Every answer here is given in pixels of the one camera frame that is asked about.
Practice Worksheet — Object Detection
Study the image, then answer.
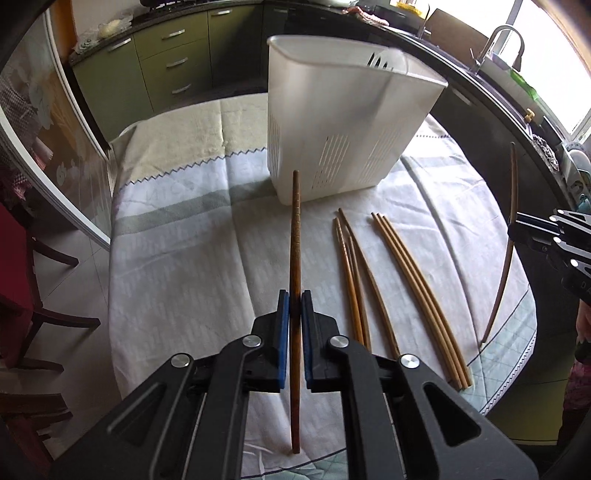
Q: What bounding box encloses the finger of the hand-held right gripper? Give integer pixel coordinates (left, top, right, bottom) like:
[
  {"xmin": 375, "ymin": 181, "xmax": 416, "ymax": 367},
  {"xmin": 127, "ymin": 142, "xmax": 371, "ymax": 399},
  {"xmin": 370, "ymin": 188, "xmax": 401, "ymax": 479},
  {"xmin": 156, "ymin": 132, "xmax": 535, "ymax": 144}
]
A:
[{"xmin": 507, "ymin": 209, "xmax": 591, "ymax": 259}]

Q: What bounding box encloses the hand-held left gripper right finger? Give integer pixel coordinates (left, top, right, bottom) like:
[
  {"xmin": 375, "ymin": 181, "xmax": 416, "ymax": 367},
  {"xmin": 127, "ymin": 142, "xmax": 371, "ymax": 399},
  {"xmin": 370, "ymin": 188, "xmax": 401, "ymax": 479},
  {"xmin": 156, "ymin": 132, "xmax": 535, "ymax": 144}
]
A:
[{"xmin": 300, "ymin": 290, "xmax": 541, "ymax": 480}]

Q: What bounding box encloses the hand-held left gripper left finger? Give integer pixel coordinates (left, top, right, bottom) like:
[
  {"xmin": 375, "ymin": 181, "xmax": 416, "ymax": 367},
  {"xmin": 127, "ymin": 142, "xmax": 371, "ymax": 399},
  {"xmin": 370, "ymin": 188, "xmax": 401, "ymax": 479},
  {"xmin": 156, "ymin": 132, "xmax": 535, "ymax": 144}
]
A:
[{"xmin": 48, "ymin": 290, "xmax": 293, "ymax": 480}]

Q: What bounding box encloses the dark brown wooden chopstick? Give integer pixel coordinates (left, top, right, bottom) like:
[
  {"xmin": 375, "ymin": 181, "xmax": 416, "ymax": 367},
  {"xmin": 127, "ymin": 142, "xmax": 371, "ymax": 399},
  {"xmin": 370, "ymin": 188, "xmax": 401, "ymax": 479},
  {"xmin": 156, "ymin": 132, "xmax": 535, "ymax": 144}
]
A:
[
  {"xmin": 480, "ymin": 142, "xmax": 518, "ymax": 344},
  {"xmin": 288, "ymin": 170, "xmax": 305, "ymax": 455}
]

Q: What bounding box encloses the light bamboo chopstick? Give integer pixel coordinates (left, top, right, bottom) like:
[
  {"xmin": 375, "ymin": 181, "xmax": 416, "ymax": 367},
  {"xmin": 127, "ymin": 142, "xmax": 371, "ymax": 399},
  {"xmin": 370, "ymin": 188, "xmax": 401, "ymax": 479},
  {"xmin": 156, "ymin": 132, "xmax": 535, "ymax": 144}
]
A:
[
  {"xmin": 381, "ymin": 216, "xmax": 473, "ymax": 387},
  {"xmin": 376, "ymin": 212, "xmax": 468, "ymax": 389},
  {"xmin": 371, "ymin": 212, "xmax": 462, "ymax": 389}
]

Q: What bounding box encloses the white plastic utensil holder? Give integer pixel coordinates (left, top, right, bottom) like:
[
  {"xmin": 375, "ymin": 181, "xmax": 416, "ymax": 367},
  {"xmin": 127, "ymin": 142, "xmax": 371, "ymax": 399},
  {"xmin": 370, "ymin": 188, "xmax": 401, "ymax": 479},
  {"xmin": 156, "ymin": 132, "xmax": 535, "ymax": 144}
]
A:
[{"xmin": 267, "ymin": 35, "xmax": 450, "ymax": 204}]

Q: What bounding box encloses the green dish cloth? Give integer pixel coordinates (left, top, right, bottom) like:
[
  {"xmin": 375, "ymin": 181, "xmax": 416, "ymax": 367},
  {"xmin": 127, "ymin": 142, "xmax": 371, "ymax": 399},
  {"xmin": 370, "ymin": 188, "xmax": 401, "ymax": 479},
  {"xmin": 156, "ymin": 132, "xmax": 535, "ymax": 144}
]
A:
[{"xmin": 505, "ymin": 64, "xmax": 542, "ymax": 101}]

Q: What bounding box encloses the pale striped tablecloth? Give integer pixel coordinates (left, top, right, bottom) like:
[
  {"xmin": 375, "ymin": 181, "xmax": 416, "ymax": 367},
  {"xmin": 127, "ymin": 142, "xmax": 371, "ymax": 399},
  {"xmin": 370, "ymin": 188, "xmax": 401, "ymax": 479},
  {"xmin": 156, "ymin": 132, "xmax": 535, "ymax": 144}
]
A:
[{"xmin": 108, "ymin": 95, "xmax": 539, "ymax": 480}]

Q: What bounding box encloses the steel double sink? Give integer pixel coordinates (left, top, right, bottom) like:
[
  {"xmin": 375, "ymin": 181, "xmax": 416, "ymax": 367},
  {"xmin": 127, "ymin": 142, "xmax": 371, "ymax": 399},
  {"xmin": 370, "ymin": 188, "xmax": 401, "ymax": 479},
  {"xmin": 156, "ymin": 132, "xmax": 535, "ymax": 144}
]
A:
[{"xmin": 479, "ymin": 59, "xmax": 542, "ymax": 104}]

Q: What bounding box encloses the chrome kitchen faucet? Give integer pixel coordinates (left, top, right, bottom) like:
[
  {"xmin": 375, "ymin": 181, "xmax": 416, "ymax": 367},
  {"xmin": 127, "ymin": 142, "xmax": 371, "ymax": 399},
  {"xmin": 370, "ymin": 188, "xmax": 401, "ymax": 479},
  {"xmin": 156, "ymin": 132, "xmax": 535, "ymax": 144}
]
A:
[{"xmin": 471, "ymin": 25, "xmax": 526, "ymax": 72}]

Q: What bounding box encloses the wooden cutting board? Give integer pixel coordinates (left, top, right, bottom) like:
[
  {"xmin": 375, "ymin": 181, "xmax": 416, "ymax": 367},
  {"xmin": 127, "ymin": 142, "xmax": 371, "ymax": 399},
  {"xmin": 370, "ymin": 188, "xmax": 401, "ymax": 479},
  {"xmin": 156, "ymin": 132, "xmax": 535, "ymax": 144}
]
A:
[{"xmin": 425, "ymin": 8, "xmax": 491, "ymax": 56}]

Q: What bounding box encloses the dark wooden chair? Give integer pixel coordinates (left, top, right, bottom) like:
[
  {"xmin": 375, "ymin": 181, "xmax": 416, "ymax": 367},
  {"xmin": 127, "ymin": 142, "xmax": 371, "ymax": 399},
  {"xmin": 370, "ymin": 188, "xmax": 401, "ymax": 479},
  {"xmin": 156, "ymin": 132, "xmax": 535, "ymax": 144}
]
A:
[
  {"xmin": 0, "ymin": 391, "xmax": 74, "ymax": 464},
  {"xmin": 0, "ymin": 203, "xmax": 101, "ymax": 372}
]

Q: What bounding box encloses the green cabinet drawer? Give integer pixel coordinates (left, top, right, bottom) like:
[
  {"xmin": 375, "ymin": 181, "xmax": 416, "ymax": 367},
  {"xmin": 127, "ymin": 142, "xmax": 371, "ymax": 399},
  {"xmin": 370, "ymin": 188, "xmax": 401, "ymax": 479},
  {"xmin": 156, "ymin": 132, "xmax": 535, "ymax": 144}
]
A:
[
  {"xmin": 140, "ymin": 42, "xmax": 212, "ymax": 85},
  {"xmin": 135, "ymin": 22, "xmax": 209, "ymax": 60},
  {"xmin": 147, "ymin": 69, "xmax": 214, "ymax": 110}
]

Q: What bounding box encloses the reddish kitchen rag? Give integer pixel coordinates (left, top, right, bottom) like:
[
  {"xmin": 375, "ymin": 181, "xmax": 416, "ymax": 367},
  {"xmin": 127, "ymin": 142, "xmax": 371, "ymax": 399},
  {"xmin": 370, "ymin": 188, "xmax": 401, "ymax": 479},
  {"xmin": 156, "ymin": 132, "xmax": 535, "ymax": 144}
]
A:
[{"xmin": 341, "ymin": 4, "xmax": 394, "ymax": 25}]

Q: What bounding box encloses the red chair cover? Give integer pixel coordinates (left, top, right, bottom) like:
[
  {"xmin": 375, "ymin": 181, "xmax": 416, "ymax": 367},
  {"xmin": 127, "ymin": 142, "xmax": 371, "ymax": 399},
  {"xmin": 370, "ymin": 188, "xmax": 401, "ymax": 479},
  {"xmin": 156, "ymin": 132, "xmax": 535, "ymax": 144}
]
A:
[{"xmin": 0, "ymin": 203, "xmax": 34, "ymax": 365}]

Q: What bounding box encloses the glass sliding door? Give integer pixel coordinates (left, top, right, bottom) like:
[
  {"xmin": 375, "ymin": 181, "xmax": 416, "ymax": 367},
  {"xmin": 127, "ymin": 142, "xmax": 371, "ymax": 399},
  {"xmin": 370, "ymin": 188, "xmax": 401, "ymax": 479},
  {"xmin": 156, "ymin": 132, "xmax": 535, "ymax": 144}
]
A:
[{"xmin": 0, "ymin": 9, "xmax": 114, "ymax": 252}]

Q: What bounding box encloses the green base cabinet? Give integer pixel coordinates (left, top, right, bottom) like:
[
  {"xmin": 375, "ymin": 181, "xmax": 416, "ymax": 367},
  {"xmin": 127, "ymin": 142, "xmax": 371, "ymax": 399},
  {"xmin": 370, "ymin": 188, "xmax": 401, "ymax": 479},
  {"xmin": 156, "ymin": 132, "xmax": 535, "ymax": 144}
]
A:
[{"xmin": 69, "ymin": 0, "xmax": 266, "ymax": 117}]

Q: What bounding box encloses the crumpled plastic bag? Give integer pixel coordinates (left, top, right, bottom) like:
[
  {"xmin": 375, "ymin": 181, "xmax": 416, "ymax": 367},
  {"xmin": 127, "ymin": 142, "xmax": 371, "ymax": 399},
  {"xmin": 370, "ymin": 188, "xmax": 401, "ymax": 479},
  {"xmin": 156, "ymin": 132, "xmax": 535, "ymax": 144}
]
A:
[{"xmin": 71, "ymin": 34, "xmax": 101, "ymax": 55}]

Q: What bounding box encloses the clear bag of food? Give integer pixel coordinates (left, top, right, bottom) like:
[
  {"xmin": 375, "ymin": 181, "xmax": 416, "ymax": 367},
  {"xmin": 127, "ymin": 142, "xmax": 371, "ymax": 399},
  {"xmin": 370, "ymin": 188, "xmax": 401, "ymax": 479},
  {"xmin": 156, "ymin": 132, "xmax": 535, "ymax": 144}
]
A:
[{"xmin": 98, "ymin": 17, "xmax": 133, "ymax": 38}]

